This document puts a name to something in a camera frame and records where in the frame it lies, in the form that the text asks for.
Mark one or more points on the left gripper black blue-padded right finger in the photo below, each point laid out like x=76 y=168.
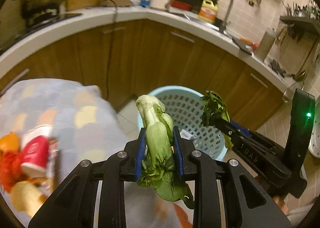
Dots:
x=183 y=148

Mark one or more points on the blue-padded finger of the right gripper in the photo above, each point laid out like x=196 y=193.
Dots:
x=234 y=131

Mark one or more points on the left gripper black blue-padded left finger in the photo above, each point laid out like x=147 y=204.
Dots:
x=136 y=152

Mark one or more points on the green bok choy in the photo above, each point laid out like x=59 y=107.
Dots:
x=158 y=166

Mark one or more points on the dark leafy vegetable scrap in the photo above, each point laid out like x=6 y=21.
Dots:
x=214 y=109

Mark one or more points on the light blue perforated trash basket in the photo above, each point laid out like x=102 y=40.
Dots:
x=185 y=107

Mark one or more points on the pastel scallop pattern tablecloth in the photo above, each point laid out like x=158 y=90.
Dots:
x=85 y=127

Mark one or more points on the red paper cup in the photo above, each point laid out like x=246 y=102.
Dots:
x=35 y=151

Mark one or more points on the steel thermos bottle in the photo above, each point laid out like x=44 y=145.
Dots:
x=265 y=45

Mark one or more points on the yellow detergent bottle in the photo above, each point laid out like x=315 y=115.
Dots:
x=208 y=11

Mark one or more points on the red plastic container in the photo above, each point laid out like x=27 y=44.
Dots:
x=181 y=5

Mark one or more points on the black gas stove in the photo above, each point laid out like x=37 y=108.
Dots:
x=39 y=23

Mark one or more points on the black wall shelf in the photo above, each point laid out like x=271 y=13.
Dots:
x=303 y=23

